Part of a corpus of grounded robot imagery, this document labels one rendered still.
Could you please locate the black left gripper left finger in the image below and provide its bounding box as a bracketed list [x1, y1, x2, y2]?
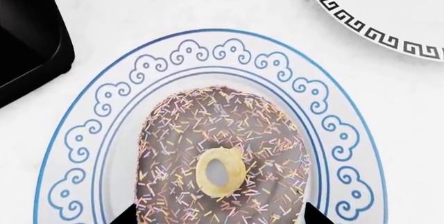
[109, 196, 140, 224]

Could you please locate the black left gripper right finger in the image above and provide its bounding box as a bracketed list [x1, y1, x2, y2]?
[304, 196, 339, 224]

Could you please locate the white plate blue cloud pattern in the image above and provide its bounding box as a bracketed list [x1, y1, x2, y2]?
[33, 28, 387, 224]

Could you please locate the black tray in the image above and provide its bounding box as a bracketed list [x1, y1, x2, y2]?
[0, 0, 76, 110]

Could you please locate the chocolate sprinkled donut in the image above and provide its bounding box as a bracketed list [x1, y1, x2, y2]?
[133, 85, 311, 224]

